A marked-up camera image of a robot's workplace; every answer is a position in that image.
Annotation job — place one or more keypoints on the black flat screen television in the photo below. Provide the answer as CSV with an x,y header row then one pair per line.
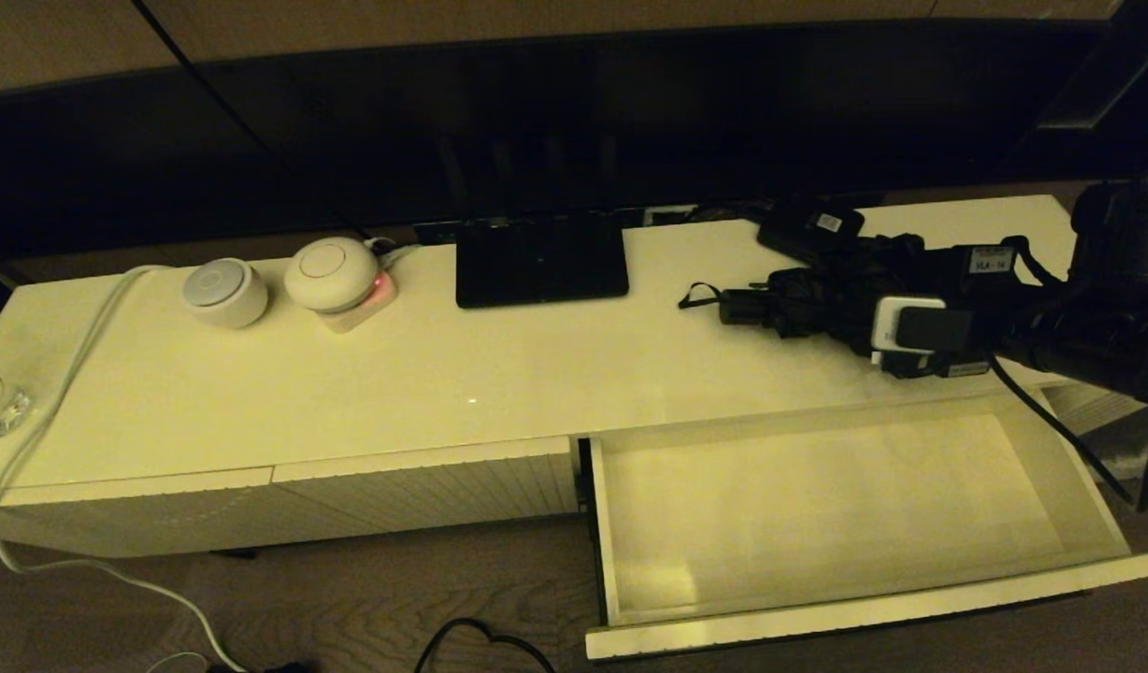
x,y
537,121

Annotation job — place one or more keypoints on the small black set-top box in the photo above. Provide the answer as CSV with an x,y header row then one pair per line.
x,y
803,229

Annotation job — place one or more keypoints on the white power strip red light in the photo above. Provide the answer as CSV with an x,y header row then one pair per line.
x,y
368,315

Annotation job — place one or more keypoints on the white speaker with grey top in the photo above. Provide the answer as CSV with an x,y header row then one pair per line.
x,y
224,293

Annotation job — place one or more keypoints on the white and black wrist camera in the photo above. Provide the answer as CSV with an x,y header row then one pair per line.
x,y
911,332

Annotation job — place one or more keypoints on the white cabinet drawer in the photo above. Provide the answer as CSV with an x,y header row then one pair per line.
x,y
817,505

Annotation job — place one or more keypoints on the white round dome device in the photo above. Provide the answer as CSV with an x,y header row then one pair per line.
x,y
331,274

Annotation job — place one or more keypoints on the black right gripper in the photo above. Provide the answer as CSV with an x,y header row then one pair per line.
x,y
990,290

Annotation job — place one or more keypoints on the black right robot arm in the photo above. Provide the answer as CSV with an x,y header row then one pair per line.
x,y
1116,280

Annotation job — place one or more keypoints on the black television base plate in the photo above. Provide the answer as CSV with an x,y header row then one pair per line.
x,y
541,266

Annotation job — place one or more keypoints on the black umbrella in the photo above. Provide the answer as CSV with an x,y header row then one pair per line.
x,y
817,299

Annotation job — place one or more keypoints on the white TV cabinet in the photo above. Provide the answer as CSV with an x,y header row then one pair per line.
x,y
537,374

